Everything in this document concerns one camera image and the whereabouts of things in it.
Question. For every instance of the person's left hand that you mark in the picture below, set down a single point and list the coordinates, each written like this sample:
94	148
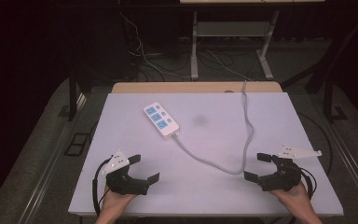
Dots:
113	203

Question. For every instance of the metal floor rail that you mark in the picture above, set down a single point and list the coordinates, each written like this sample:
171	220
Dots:
52	155
351	161

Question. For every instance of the person's right hand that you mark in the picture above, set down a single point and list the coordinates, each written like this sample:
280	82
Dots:
296	199

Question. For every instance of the black stand leg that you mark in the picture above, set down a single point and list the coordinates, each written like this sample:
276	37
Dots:
328	99

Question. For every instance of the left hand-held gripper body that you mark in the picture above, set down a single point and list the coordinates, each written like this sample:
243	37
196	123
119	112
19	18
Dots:
127	183

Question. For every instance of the white power strip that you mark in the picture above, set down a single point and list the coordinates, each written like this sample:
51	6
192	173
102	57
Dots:
161	119

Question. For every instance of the wooden table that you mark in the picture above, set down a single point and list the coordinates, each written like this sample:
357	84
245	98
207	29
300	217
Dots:
183	87

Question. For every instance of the white metal desk frame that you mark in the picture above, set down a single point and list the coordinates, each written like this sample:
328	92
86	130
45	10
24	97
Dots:
194	46

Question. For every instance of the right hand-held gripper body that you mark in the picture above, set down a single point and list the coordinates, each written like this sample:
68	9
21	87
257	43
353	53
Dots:
281	179

